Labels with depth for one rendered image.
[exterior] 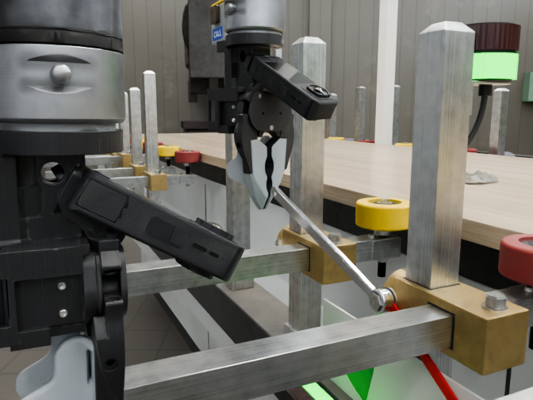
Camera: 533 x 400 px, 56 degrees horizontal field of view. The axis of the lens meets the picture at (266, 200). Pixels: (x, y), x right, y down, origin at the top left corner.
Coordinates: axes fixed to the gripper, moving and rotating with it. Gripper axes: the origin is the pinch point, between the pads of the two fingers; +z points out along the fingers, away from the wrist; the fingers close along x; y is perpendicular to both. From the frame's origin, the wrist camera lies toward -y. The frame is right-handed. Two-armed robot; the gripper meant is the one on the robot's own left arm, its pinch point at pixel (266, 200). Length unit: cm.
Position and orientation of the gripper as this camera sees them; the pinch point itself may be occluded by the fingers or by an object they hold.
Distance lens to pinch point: 63.6
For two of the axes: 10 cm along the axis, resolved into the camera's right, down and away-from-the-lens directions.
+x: -7.1, 1.2, -7.0
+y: -7.1, -1.2, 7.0
